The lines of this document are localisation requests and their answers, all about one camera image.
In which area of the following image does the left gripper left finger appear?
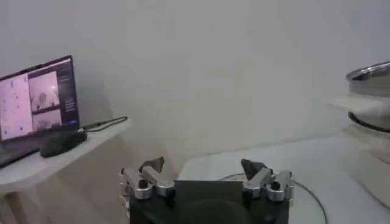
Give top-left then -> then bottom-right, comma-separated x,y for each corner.
118,156 -> 176,200

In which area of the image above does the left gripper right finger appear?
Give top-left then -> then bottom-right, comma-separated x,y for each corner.
241,158 -> 295,202

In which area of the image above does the round glass lid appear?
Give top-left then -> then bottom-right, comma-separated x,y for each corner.
219,172 -> 328,224

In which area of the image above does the black computer mouse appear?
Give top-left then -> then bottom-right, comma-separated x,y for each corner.
40,129 -> 88,158

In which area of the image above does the white side table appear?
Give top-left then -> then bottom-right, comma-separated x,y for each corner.
0,117 -> 132,224

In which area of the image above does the black laptop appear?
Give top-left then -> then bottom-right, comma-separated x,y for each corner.
0,54 -> 81,169

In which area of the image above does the perforated steel steamer basket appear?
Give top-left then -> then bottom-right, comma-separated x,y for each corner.
346,60 -> 390,99

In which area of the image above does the black laptop cable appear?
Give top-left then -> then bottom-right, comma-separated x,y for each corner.
79,116 -> 129,133

